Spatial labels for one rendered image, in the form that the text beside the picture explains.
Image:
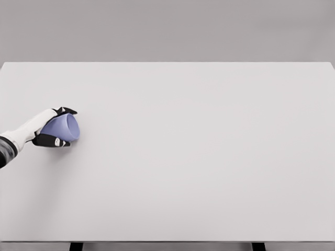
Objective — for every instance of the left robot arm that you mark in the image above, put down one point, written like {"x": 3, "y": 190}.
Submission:
{"x": 14, "y": 137}

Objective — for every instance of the lavender blue cup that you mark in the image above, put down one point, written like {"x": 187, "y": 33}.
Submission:
{"x": 62, "y": 127}

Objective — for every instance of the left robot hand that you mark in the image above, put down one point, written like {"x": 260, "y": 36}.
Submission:
{"x": 43, "y": 118}

